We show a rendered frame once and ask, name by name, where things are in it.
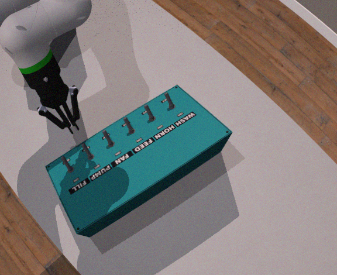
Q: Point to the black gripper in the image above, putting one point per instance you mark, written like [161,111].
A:
[57,92]

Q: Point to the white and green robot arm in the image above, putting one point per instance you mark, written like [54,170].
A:
[27,27]

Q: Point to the teal switch console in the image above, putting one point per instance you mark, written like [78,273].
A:
[130,163]

